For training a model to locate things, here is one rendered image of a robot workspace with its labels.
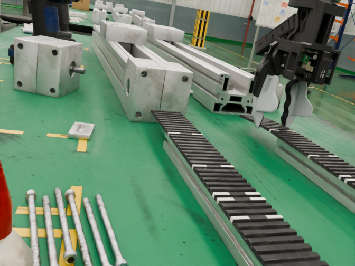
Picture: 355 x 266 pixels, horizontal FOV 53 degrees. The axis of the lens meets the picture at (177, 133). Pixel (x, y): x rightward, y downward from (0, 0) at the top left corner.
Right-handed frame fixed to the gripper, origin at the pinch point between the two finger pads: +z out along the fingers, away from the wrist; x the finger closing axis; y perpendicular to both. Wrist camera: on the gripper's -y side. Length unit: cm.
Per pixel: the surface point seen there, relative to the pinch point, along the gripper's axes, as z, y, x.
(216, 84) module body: -2.1, -15.1, -4.6
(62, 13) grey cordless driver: -7, -70, -36
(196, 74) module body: -1.6, -27.1, -4.7
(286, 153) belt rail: 2.6, 8.4, -1.4
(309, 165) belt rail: 2.2, 13.1, -0.7
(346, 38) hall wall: -33, -913, 832
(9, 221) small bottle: -4, 36, -37
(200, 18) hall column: -6, -975, 348
